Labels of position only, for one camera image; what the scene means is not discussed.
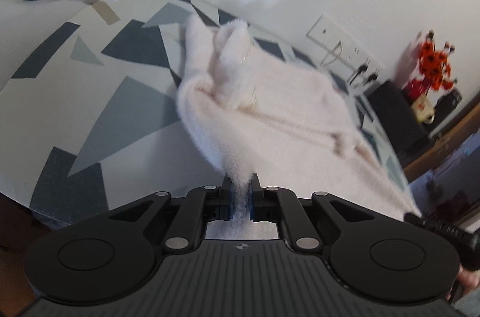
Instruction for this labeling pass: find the pink fluffy garment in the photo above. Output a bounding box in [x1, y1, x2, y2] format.
[176, 15, 417, 240]

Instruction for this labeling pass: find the white wall socket panel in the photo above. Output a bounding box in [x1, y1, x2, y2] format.
[306, 14, 384, 87]

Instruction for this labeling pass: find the white cable in socket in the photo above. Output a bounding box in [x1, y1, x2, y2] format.
[318, 39, 344, 69]

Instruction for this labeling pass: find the geometric patterned table mat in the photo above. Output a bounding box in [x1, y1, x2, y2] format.
[1, 0, 412, 224]

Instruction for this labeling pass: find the black plug with cable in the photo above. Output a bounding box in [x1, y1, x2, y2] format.
[347, 63, 368, 85]

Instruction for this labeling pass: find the red orange flower ornament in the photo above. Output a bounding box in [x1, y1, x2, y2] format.
[402, 30, 457, 104]

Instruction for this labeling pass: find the black box speaker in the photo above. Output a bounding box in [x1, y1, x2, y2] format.
[367, 80, 432, 167]

